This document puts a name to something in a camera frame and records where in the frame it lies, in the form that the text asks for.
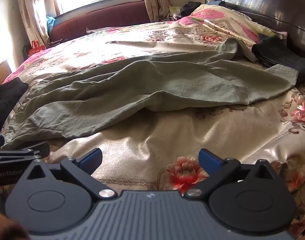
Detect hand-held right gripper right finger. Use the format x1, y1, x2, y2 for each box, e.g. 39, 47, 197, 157
184, 148, 278, 202

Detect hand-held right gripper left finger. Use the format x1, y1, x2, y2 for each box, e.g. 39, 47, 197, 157
25, 148, 118, 202

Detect olive green pants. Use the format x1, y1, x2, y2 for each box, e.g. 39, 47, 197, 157
4, 39, 299, 148

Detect person's left forearm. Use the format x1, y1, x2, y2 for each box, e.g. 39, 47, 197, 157
0, 205, 28, 240

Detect black folded cloth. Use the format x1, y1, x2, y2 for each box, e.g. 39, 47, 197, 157
0, 77, 29, 133

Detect floral satin bedspread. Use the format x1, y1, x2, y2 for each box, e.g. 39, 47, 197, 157
2, 20, 305, 240

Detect wooden cabinet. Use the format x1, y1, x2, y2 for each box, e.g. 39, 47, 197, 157
0, 59, 10, 86

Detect red shopping bag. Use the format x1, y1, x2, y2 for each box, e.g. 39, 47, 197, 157
27, 40, 46, 57

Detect dark grey folded cloth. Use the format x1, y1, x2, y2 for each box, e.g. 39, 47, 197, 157
251, 35, 305, 84

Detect teal plastic bag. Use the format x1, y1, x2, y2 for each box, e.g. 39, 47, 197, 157
46, 16, 55, 33

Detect beige patterned curtain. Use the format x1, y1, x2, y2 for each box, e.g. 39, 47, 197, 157
140, 0, 172, 23
16, 0, 61, 48

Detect floral pink pillow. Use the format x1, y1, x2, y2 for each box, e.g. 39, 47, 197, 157
179, 4, 288, 63

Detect maroon upholstered bench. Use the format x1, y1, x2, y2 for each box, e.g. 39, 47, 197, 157
49, 0, 152, 47

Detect green and white packet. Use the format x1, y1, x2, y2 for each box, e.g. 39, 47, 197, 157
169, 5, 183, 20

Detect black bag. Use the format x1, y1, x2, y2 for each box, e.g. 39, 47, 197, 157
180, 2, 202, 17

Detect dark wooden headboard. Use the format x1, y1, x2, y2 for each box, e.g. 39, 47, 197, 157
215, 0, 305, 63

